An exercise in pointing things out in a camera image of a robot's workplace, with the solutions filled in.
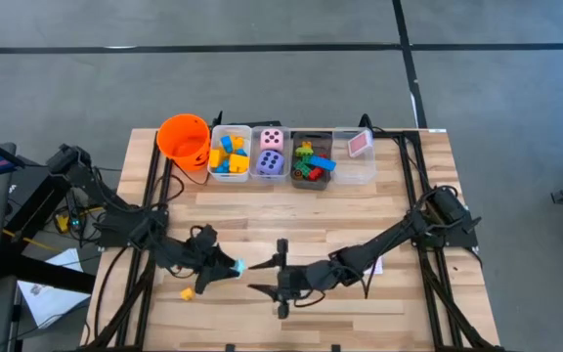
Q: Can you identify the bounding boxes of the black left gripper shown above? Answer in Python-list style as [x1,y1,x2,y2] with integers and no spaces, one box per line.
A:
[163,224,244,295]

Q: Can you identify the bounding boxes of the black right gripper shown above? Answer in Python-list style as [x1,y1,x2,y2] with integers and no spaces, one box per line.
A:
[247,238,344,320]

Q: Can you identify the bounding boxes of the pink and white card box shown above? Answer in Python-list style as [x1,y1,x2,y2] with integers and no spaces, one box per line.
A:
[364,256,384,276]

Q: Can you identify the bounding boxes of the yellow duplo blocks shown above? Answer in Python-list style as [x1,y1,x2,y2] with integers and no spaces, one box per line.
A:
[215,148,248,175]

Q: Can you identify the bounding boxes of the purple foam die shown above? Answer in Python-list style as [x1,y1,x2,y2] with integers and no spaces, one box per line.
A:
[254,150,285,176]

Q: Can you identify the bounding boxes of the long blue block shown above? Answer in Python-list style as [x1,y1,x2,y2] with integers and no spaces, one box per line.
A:
[309,154,337,172]

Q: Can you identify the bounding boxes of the pink foam die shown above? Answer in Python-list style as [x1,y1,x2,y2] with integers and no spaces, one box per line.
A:
[260,129,285,153]

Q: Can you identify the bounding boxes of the grey plastic bin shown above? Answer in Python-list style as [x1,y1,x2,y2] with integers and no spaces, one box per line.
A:
[289,130,334,191]

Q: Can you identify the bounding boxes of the clear plastic bin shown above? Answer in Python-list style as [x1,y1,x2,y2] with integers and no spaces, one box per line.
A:
[330,126,376,186]
[249,125,292,185]

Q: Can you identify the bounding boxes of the orange pumpkin face bucket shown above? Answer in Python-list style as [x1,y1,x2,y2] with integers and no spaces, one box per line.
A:
[156,112,213,172]

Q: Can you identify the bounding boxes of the white plastic bin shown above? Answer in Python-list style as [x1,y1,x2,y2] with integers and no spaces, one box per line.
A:
[207,124,253,184]

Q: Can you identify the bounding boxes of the red-backed playing card deck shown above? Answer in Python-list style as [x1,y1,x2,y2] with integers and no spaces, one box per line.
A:
[348,129,374,158]

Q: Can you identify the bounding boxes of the white paper sheets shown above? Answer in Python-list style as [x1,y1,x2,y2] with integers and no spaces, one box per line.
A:
[17,247,92,330]

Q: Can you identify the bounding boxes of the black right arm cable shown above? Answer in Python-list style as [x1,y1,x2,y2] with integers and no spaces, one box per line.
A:
[290,266,378,310]

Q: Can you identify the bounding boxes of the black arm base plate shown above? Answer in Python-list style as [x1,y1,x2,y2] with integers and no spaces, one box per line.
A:
[408,208,479,248]
[98,209,169,248]

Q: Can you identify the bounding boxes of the black aluminium table frame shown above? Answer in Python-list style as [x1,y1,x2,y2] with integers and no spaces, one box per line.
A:
[78,110,507,352]

